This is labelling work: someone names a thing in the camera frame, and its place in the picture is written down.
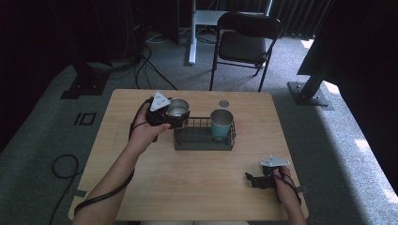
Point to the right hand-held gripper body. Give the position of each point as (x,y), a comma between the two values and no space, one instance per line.
(269,178)

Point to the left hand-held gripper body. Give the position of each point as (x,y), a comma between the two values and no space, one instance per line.
(155,117)

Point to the small steel cup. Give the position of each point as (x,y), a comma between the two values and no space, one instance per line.
(177,108)

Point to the teal paper cup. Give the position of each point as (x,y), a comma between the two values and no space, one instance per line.
(220,129)

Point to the person's right hand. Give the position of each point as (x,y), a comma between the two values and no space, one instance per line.
(284,187)

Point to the person's left hand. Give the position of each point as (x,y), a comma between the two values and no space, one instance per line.
(142,134)

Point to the grey tape piece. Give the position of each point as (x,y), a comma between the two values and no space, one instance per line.
(302,189)
(80,193)

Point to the grey round table grommet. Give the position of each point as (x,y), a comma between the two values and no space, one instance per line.
(223,103)

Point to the black stand with flat base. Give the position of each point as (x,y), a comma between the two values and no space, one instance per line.
(86,84)

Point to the black folding chair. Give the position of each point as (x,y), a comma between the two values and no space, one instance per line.
(242,47)

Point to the dark curtain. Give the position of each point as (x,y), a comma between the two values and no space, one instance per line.
(297,15)

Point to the large dark panel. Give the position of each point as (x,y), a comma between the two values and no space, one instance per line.
(359,40)

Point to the white desk frame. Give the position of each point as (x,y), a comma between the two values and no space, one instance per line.
(192,37)

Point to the metal stand with base plate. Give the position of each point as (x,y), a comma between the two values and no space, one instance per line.
(308,95)

